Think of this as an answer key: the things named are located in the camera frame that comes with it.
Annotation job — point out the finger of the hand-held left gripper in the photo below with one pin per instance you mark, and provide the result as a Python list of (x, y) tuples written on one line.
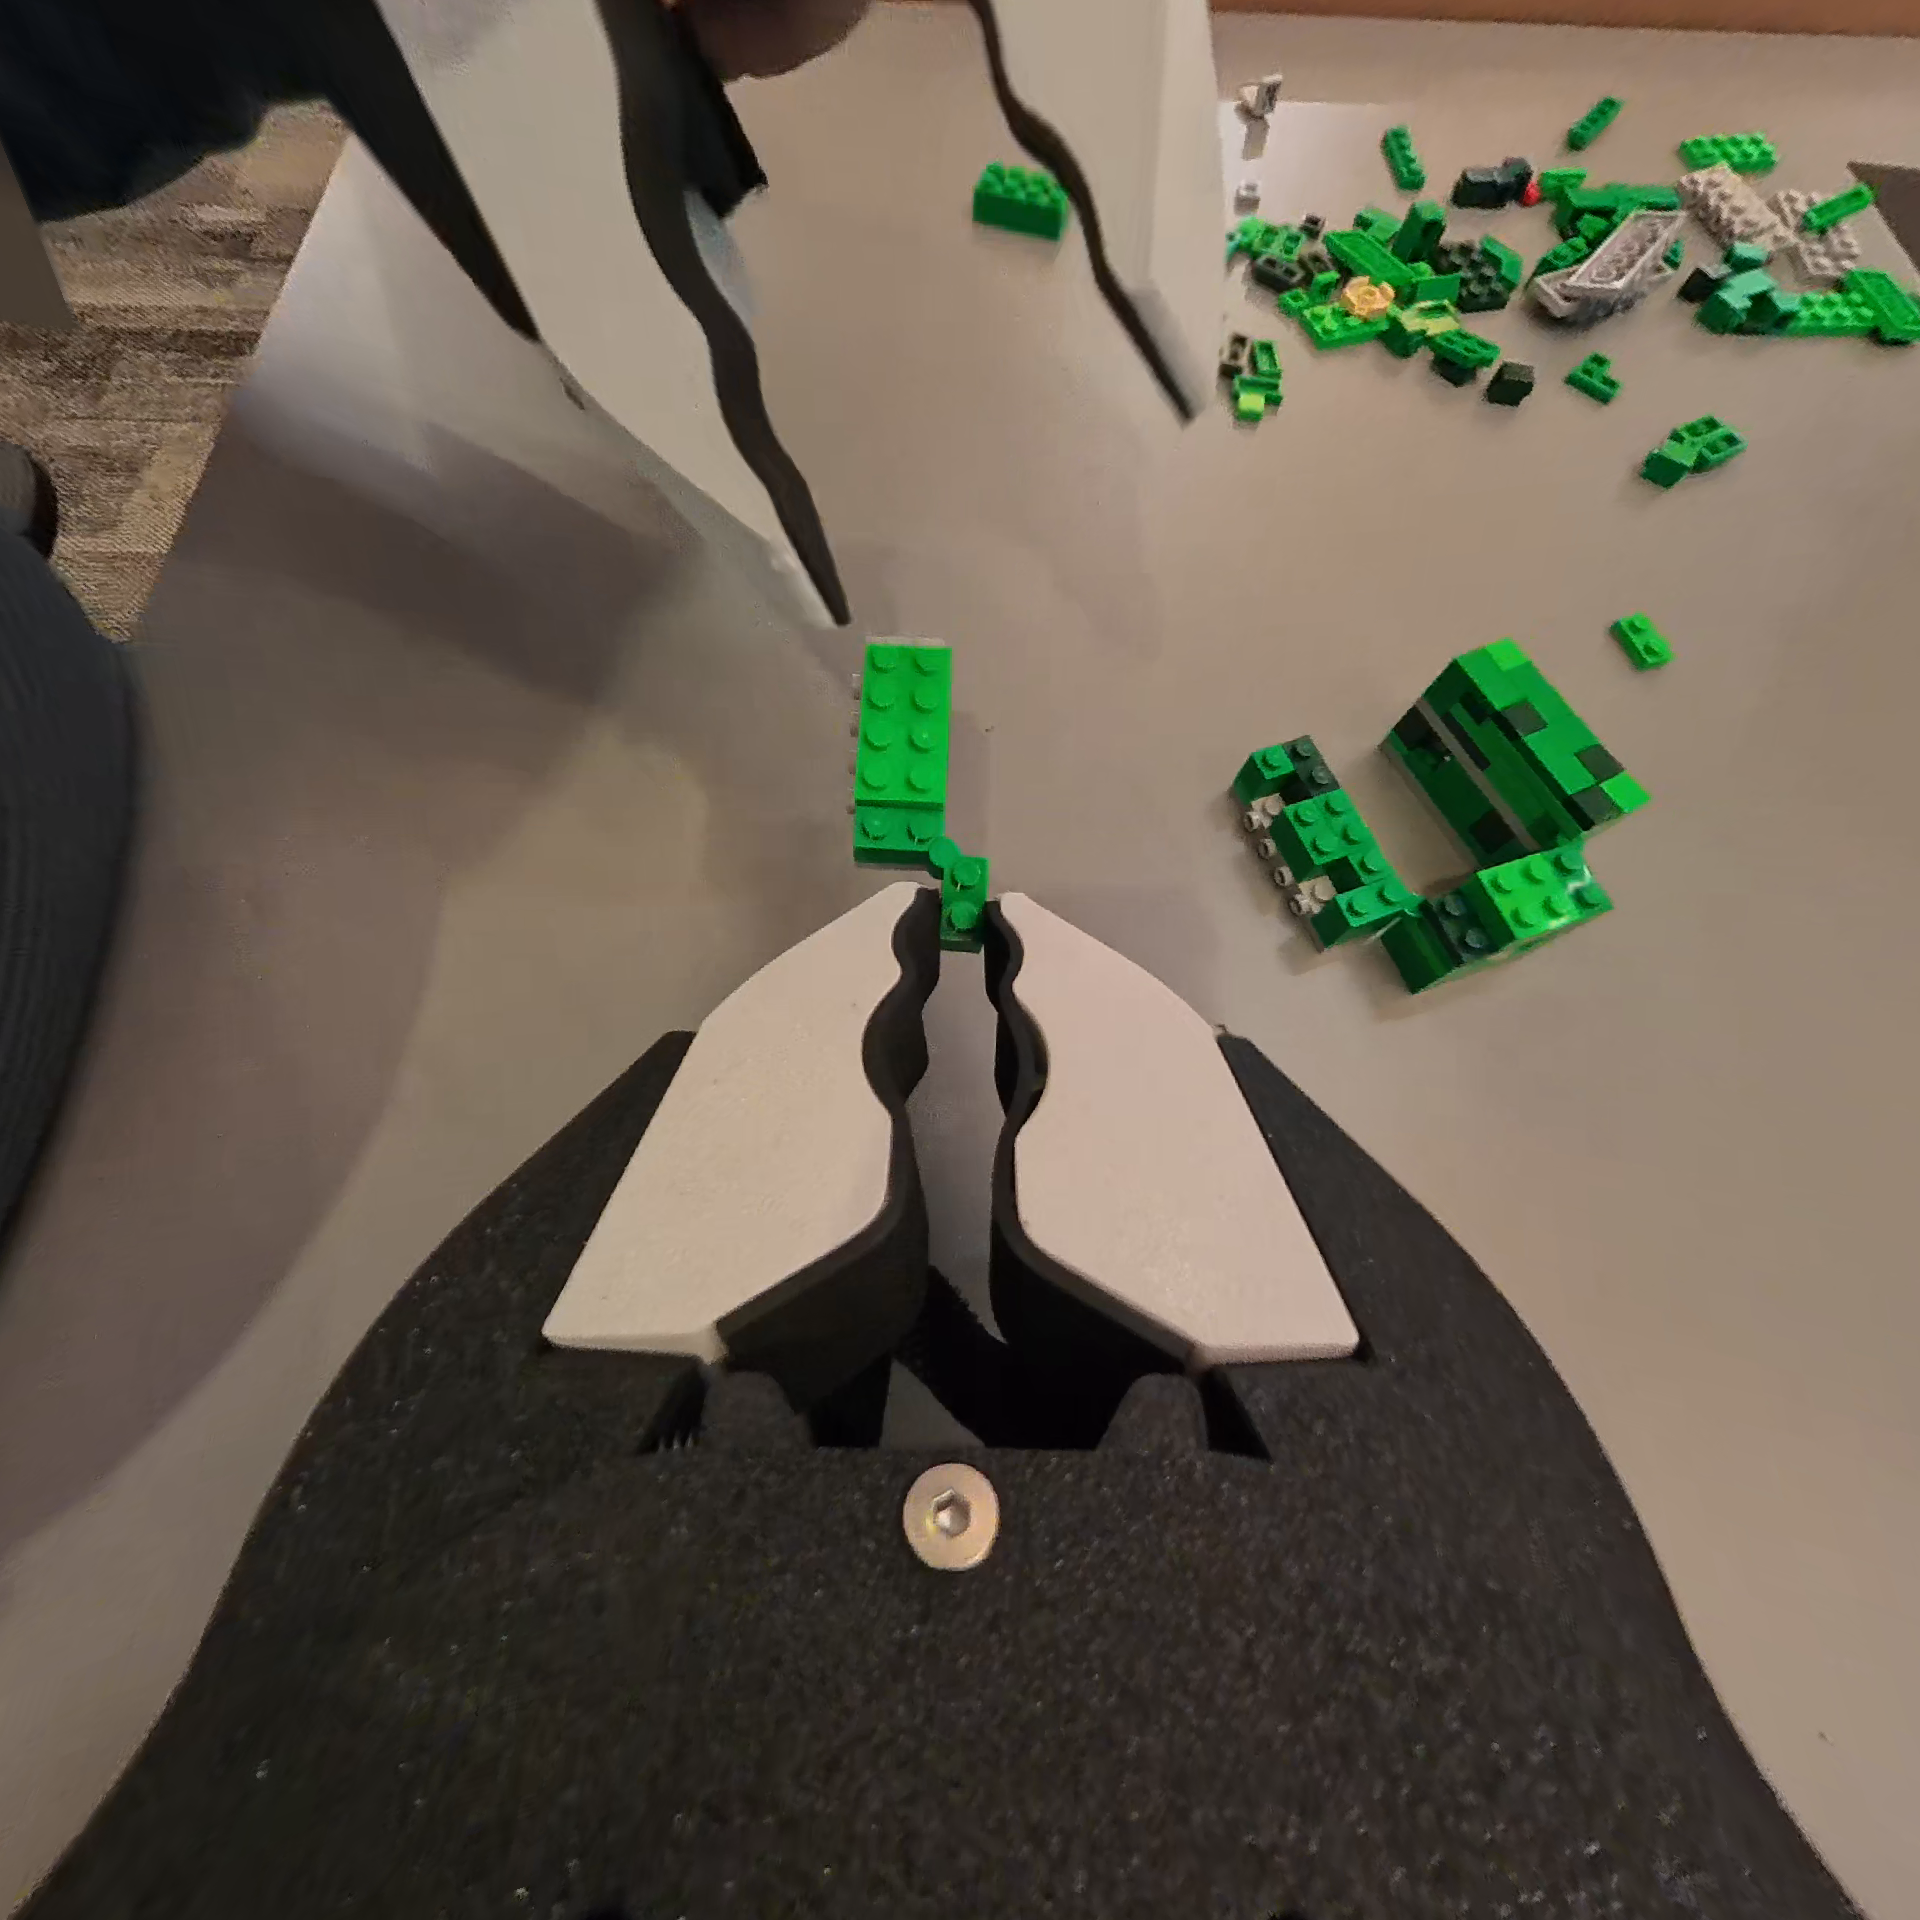
[(601, 301), (1155, 134)]

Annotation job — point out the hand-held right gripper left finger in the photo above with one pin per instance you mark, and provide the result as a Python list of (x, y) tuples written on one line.
[(733, 1169)]

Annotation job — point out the thick green brick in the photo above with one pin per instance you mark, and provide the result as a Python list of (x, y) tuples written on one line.
[(1693, 448), (1022, 198)]

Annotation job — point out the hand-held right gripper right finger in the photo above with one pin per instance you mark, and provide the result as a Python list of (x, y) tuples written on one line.
[(1155, 1169)]

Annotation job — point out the small green brick assembly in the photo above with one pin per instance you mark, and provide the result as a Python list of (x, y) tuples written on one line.
[(908, 734)]

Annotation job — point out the large green brick assembly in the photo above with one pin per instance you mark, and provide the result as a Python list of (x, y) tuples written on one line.
[(1478, 817)]

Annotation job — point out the pile of loose bricks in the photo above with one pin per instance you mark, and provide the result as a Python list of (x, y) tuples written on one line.
[(1500, 271)]

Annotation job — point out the small green brick plate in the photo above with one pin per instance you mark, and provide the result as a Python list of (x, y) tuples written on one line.
[(1644, 640)]

